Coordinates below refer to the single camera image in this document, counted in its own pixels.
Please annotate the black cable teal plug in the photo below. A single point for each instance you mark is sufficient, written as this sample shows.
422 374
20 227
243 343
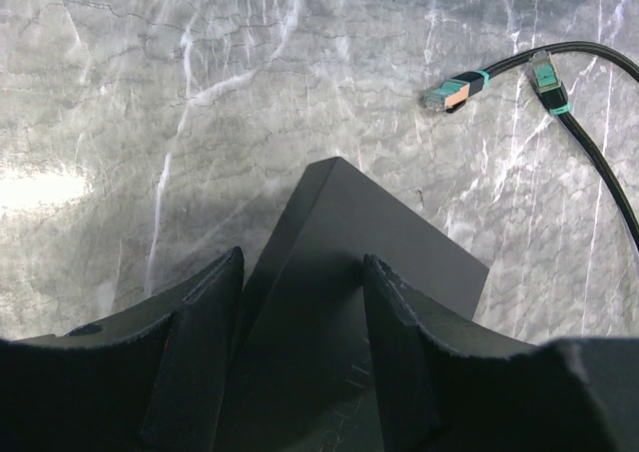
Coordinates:
552 94

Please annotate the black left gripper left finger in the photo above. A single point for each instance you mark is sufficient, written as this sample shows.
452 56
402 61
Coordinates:
150 378

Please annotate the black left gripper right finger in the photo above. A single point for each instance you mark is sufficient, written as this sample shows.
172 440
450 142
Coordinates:
445 383

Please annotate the black box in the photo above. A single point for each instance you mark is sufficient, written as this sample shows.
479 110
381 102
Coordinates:
301 378

